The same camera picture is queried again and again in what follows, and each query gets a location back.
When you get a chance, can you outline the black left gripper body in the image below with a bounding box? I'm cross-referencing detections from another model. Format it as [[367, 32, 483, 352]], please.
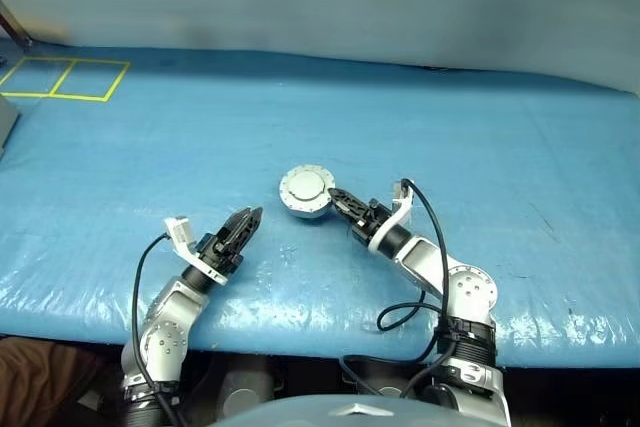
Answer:
[[194, 232, 246, 279]]

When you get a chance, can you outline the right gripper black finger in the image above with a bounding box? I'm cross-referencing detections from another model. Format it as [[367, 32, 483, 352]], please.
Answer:
[[332, 198, 358, 229], [328, 188, 373, 216]]

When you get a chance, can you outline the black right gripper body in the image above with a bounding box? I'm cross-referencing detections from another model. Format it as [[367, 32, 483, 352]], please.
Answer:
[[349, 200, 394, 244]]

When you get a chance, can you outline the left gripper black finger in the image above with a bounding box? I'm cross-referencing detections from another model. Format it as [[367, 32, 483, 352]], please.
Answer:
[[229, 206, 264, 256], [219, 206, 253, 248]]

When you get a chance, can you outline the round silver motor housing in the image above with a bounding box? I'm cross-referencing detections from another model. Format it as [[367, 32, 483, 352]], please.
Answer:
[[278, 163, 338, 220]]

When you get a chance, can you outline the round white motor lid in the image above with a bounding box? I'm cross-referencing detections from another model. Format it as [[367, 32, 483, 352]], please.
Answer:
[[286, 171, 327, 204]]

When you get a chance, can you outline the dark grey rounded shape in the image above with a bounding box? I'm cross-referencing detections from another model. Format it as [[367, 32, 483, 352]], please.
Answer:
[[218, 355, 277, 419]]

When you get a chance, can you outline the yellow tape square marking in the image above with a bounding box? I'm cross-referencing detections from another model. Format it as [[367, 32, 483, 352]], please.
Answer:
[[0, 56, 132, 103]]

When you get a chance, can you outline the light grey robot torso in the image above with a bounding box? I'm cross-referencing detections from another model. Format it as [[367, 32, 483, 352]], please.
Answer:
[[213, 393, 454, 427]]

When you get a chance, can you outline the brown fabric object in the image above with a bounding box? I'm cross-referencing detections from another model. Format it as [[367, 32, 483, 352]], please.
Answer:
[[0, 336, 109, 427]]

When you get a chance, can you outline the grey box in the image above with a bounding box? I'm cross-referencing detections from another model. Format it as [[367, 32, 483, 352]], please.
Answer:
[[0, 95, 22, 162]]

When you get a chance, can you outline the slanted metal bar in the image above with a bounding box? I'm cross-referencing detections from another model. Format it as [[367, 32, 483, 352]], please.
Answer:
[[0, 0, 33, 48]]

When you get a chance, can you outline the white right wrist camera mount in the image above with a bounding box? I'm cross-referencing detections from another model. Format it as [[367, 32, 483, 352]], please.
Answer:
[[368, 179, 415, 254]]

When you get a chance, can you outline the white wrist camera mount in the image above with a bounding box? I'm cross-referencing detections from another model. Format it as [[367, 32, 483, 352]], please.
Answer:
[[162, 216, 227, 284], [368, 179, 415, 254]]

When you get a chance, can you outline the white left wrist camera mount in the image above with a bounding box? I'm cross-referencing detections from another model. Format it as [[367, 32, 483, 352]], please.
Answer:
[[162, 216, 227, 284]]

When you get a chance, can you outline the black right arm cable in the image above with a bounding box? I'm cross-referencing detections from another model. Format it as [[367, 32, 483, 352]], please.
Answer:
[[339, 177, 454, 398]]

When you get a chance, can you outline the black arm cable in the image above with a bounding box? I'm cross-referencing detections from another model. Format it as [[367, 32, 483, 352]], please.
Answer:
[[130, 232, 189, 427], [339, 177, 454, 398]]

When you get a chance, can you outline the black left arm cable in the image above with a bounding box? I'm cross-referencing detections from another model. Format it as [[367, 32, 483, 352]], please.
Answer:
[[130, 232, 189, 427]]

